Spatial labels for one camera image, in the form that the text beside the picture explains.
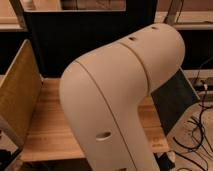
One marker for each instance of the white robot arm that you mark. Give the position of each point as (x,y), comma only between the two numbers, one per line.
(101,90)

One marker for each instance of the wooden side panel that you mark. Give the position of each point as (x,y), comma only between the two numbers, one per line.
(19,91)

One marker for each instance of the black back panel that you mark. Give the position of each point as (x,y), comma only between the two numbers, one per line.
(60,37)

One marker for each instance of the dark right side panel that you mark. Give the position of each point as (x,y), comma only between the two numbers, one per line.
(172,99)

